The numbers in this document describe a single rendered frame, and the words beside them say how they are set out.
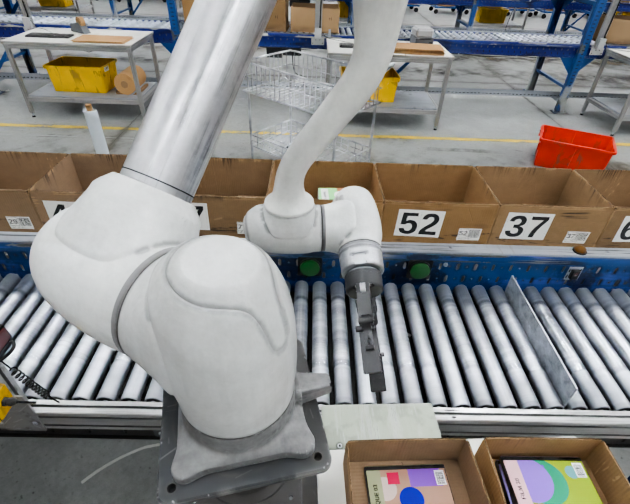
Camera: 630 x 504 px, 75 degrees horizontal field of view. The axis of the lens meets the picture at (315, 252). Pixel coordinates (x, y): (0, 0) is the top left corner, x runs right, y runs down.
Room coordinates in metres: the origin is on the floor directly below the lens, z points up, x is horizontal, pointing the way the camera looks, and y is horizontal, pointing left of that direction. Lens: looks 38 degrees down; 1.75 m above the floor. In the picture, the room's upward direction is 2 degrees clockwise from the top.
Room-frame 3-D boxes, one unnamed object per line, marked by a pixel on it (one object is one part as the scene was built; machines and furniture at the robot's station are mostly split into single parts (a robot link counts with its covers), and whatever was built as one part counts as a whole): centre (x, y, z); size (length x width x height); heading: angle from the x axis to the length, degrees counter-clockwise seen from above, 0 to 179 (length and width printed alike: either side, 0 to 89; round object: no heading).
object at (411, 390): (0.88, -0.29, 0.72); 0.52 x 0.05 x 0.05; 1
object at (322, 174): (1.33, -0.02, 0.97); 0.39 x 0.29 x 0.17; 91
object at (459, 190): (1.34, -0.42, 0.97); 0.39 x 0.29 x 0.17; 91
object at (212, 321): (0.33, 0.11, 1.38); 0.18 x 0.16 x 0.22; 62
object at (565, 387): (0.89, -0.71, 0.76); 0.46 x 0.01 x 0.09; 1
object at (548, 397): (0.89, -0.68, 0.72); 0.52 x 0.05 x 0.05; 1
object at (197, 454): (0.33, 0.08, 1.24); 0.22 x 0.18 x 0.06; 104
